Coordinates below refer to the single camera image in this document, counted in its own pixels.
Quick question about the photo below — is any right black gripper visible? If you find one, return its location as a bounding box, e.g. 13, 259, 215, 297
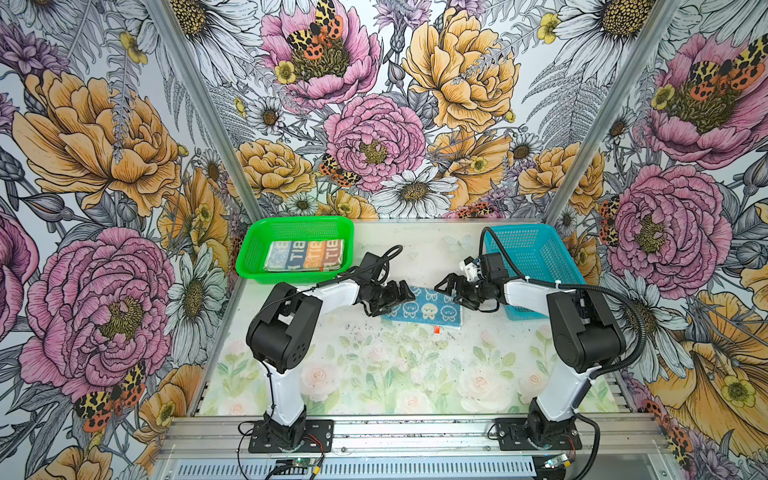
435, 272, 492, 312

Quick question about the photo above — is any blue white patterned towel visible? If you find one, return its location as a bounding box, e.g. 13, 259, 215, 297
382, 286, 463, 329

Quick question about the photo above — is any teal plastic basket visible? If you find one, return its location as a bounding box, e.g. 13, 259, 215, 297
481, 224, 585, 321

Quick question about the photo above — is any cream orange patterned towel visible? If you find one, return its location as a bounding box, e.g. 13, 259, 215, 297
264, 239, 345, 272

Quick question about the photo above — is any green plastic basket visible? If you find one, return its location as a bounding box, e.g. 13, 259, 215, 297
235, 216, 355, 284

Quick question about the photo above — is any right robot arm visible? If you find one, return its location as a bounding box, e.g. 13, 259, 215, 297
434, 253, 626, 448

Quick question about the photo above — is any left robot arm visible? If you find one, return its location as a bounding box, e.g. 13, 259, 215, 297
245, 245, 415, 454

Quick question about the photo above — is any green circuit board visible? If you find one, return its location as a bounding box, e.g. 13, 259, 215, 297
275, 458, 319, 470

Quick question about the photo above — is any white vented strip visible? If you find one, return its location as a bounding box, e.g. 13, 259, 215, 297
169, 455, 536, 479

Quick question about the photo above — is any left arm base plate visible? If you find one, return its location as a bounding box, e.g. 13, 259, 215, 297
248, 419, 335, 454

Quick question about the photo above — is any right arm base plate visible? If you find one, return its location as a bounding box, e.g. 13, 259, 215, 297
487, 417, 582, 451

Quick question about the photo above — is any aluminium front rail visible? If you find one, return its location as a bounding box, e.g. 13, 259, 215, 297
158, 412, 667, 460

